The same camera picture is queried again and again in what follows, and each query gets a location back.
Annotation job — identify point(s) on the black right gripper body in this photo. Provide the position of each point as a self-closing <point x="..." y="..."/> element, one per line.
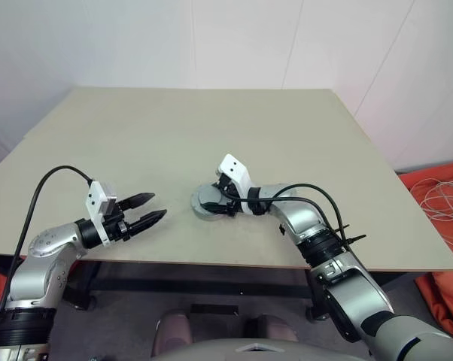
<point x="228" y="186"/>

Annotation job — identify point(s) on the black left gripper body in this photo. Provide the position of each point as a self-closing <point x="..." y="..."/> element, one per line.
<point x="115" y="227"/>

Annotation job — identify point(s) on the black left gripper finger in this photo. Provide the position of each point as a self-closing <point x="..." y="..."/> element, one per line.
<point x="147" y="222"/>
<point x="138" y="200"/>

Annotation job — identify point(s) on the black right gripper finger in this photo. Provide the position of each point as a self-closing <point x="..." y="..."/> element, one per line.
<point x="218" y="185"/>
<point x="217" y="206"/>

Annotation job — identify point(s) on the motor cover with circuit board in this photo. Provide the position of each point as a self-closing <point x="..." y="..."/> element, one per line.
<point x="207" y="195"/>

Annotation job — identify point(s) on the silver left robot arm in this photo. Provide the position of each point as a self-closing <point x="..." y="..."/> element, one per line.
<point x="34" y="278"/>

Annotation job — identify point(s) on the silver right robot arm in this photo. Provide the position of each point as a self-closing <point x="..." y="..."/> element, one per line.
<point x="347" y="286"/>

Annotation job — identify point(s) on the dark maroon rounded shape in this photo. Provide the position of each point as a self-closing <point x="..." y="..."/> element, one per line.
<point x="174" y="329"/>
<point x="273" y="327"/>

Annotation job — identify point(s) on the grey robot torso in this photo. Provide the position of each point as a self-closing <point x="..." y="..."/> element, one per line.
<point x="256" y="347"/>

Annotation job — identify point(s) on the large orange bean bag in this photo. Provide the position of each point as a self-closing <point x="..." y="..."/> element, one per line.
<point x="448" y="293"/>

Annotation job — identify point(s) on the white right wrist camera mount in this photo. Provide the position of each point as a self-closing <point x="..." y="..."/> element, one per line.
<point x="236" y="169"/>

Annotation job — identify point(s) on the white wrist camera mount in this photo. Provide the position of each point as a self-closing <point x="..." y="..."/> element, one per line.
<point x="236" y="169"/>
<point x="95" y="203"/>

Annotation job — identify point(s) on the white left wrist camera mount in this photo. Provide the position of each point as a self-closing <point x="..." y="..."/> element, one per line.
<point x="95" y="203"/>

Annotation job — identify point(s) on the black metal table frame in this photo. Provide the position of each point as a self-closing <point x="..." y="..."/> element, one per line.
<point x="87" y="278"/>

